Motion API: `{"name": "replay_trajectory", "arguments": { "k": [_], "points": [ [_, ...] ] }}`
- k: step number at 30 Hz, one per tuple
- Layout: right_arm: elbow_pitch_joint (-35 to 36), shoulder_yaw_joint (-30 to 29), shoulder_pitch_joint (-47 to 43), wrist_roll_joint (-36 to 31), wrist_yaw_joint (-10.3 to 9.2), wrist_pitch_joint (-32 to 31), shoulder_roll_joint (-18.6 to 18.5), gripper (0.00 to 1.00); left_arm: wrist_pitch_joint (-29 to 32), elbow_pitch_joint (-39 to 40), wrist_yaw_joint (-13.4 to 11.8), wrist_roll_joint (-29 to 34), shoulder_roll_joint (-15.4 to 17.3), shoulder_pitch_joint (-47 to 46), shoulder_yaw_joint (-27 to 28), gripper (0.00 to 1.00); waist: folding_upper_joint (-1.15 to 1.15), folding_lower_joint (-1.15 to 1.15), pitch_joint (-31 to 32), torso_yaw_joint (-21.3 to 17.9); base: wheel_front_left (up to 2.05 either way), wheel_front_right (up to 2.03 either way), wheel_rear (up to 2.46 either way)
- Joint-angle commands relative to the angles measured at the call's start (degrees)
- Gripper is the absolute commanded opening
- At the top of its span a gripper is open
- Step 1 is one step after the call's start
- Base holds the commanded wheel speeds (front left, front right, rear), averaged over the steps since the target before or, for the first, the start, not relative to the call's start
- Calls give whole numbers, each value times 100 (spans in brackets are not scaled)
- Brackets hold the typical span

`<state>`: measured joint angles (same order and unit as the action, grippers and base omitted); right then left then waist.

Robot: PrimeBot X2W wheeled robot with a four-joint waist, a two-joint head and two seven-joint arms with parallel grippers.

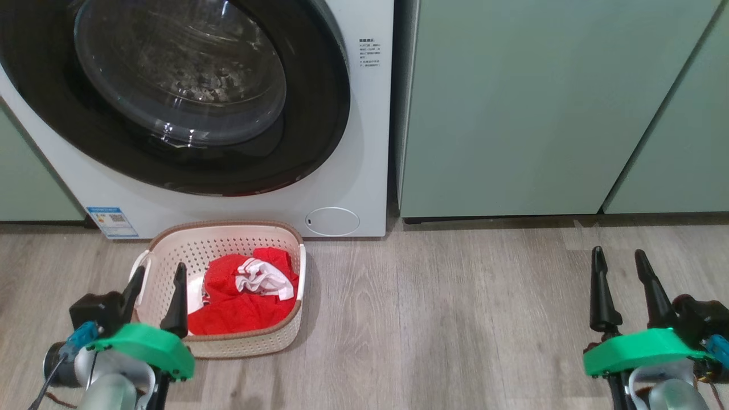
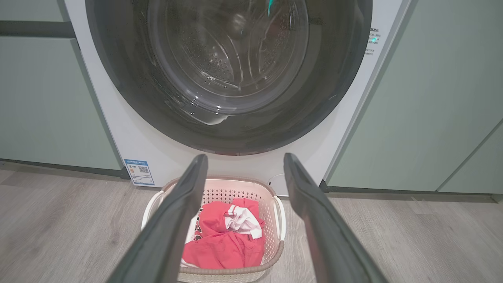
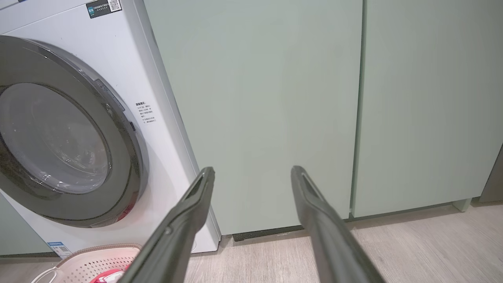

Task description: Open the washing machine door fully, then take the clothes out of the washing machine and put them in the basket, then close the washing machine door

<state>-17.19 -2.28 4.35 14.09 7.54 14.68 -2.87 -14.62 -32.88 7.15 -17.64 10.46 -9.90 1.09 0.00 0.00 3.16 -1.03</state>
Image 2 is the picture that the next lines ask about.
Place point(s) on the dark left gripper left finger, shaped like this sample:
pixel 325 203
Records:
pixel 173 228

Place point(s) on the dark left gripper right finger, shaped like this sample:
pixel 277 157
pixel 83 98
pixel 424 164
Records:
pixel 326 236

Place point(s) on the red garment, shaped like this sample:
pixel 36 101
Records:
pixel 224 247

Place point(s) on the white garment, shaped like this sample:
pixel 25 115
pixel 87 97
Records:
pixel 243 222

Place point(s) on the dark round washing machine door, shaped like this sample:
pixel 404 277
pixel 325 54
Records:
pixel 228 59

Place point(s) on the cream perforated laundry basket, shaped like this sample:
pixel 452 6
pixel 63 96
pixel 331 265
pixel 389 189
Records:
pixel 271 220

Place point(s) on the white washing machine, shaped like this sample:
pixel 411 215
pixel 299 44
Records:
pixel 129 137

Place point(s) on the blue energy label sticker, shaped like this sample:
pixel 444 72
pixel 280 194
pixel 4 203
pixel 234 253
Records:
pixel 139 172

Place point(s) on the round white filter cover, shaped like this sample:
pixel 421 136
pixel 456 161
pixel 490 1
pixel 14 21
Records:
pixel 277 184

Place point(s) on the pale green cabinet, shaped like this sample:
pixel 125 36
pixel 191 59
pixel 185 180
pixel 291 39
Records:
pixel 424 98
pixel 43 98

